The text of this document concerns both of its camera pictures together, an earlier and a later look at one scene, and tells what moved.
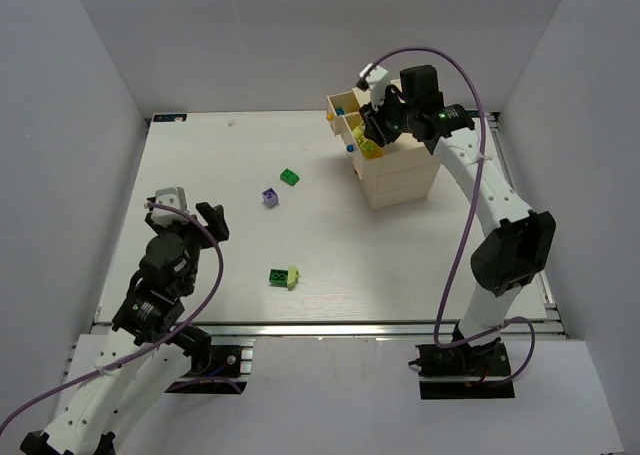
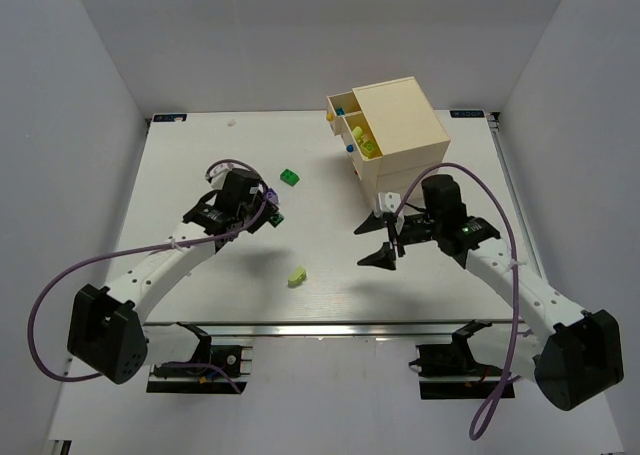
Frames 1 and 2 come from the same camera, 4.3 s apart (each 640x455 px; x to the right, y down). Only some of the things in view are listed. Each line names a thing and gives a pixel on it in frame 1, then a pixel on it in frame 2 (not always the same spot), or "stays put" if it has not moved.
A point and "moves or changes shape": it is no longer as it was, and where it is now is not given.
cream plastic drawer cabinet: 407,168 stays put
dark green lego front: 278,277 → 276,220
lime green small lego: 370,149 stays put
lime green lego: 358,132 stays put
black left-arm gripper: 201,227 → 265,210
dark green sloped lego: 289,177 stays put
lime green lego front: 293,275 moves or changes shape
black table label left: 169,117 stays put
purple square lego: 270,197 stays put
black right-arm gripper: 376,126 → 393,234
